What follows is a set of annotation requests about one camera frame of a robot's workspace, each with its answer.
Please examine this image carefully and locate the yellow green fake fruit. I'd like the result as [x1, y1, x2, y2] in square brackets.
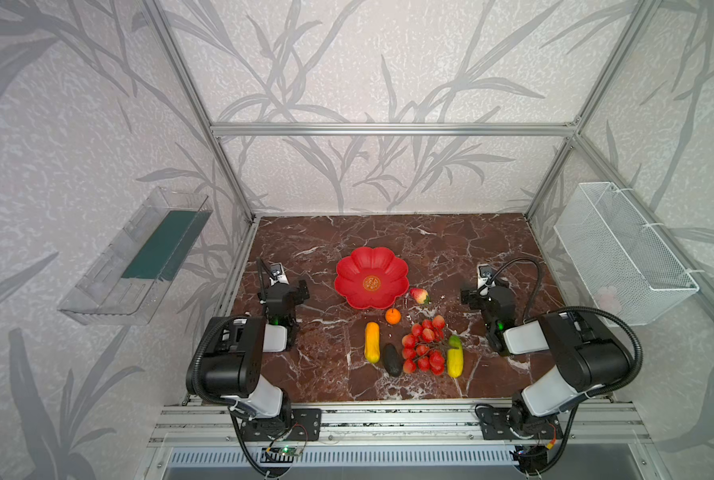
[446, 335, 464, 378]

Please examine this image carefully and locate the red fake peach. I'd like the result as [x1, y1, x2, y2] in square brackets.
[409, 288, 431, 305]

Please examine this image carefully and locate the red fake cherry tomato bunch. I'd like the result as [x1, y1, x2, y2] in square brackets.
[401, 315, 447, 376]

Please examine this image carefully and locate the red flower-shaped fruit bowl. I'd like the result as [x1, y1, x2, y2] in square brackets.
[334, 247, 410, 310]

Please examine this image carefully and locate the yellow orange fake mango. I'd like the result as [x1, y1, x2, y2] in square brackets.
[364, 322, 381, 364]

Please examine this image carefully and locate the small fake orange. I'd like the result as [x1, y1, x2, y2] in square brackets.
[384, 308, 402, 325]

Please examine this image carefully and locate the dark green fake avocado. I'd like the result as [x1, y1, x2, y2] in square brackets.
[381, 344, 404, 378]

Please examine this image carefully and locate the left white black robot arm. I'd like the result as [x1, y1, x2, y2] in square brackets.
[185, 280, 310, 429]

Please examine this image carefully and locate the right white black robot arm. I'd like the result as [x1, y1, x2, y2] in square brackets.
[460, 284, 644, 440]

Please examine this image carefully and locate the pink object in basket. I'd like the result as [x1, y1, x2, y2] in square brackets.
[594, 286, 623, 315]

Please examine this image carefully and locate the green circuit board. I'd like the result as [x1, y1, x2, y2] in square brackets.
[263, 445, 305, 463]

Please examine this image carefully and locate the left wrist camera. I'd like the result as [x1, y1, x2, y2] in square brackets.
[269, 263, 289, 285]

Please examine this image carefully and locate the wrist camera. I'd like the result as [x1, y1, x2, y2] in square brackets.
[477, 264, 495, 291]
[269, 263, 289, 285]

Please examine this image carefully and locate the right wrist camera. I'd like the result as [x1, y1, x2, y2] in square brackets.
[477, 264, 495, 291]

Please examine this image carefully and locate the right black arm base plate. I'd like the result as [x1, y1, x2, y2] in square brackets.
[474, 404, 564, 443]

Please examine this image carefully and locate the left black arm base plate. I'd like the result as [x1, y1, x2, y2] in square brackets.
[240, 408, 322, 442]

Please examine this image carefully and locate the white wire mesh basket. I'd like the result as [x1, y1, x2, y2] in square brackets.
[554, 182, 700, 326]

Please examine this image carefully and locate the aluminium front rail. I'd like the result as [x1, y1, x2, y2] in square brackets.
[147, 399, 652, 448]

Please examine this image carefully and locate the clear plastic wall bin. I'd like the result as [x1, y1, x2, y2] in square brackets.
[58, 187, 213, 326]

